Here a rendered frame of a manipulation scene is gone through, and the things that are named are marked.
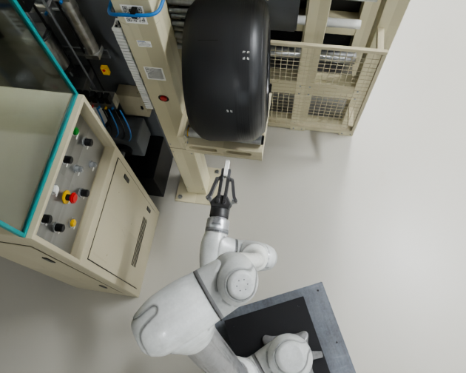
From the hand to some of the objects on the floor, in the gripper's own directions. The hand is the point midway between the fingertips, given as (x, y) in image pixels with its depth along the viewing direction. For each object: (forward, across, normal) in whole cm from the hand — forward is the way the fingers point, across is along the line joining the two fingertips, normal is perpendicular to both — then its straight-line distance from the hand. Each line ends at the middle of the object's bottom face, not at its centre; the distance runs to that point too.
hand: (226, 169), depth 162 cm
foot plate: (+19, +31, +104) cm, 110 cm away
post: (+18, +31, +104) cm, 110 cm away
